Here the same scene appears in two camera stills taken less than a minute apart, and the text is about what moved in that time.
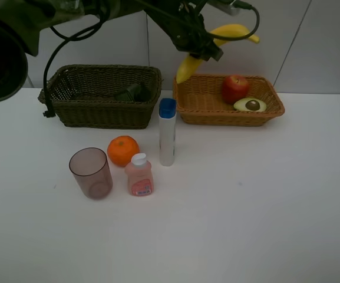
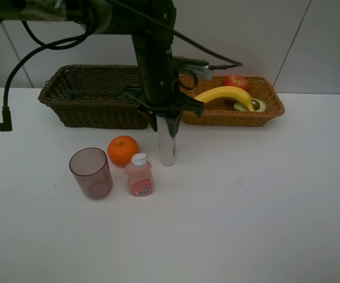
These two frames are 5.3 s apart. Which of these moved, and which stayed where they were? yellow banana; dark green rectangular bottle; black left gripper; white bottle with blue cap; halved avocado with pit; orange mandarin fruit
Moved: black left gripper; yellow banana
Stayed: dark green rectangular bottle; halved avocado with pit; white bottle with blue cap; orange mandarin fruit
